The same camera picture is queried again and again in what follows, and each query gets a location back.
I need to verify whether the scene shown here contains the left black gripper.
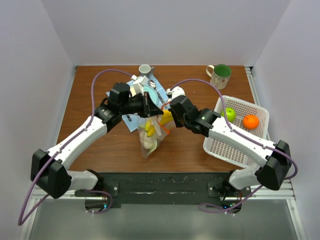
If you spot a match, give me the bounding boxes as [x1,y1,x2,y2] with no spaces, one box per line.
[119,91,164,118]

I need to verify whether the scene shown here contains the yellow banana bunch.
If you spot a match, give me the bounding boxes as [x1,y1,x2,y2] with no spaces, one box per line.
[144,110,173,137]

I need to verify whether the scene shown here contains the small grey cup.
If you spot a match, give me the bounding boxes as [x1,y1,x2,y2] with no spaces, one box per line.
[138,64,155,76]

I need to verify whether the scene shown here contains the green apple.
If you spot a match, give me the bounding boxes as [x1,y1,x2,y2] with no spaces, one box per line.
[220,107,237,123]

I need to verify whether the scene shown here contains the orange fruit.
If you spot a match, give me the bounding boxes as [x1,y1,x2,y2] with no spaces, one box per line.
[242,114,260,130]

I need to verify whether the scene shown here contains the clear zip top bag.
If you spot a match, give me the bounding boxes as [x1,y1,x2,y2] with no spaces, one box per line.
[137,102,176,158]

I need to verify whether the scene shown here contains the toy cabbage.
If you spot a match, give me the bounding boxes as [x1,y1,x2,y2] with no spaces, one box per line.
[138,125,163,154]

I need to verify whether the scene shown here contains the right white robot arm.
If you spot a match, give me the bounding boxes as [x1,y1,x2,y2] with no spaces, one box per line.
[169,95,292,197]

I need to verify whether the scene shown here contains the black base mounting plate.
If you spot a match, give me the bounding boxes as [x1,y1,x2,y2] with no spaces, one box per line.
[75,172,251,209]

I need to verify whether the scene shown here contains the cream and blue plate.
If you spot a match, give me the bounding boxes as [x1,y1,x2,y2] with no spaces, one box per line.
[143,85,159,105]

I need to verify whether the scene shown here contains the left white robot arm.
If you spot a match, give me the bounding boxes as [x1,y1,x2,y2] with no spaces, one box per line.
[31,82,164,199]

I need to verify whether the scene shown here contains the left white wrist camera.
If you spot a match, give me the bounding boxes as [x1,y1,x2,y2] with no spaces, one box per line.
[131,75,150,95]

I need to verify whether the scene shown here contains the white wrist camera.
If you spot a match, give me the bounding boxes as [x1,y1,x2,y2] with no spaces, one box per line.
[166,86,186,102]
[131,75,150,95]

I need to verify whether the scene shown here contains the blue checked placemat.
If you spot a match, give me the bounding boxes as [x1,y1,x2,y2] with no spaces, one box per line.
[122,74,168,133]

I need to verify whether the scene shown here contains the metal spoon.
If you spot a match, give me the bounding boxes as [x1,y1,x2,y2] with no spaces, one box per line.
[149,79,164,104]

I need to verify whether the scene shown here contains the floral mug green inside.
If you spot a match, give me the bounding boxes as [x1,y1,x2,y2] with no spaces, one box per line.
[205,64,232,90]

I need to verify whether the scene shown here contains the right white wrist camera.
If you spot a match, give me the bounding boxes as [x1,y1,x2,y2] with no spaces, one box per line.
[166,86,186,102]

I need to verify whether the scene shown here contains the white perforated plastic basket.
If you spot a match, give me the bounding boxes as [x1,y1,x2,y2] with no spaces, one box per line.
[203,95,270,168]

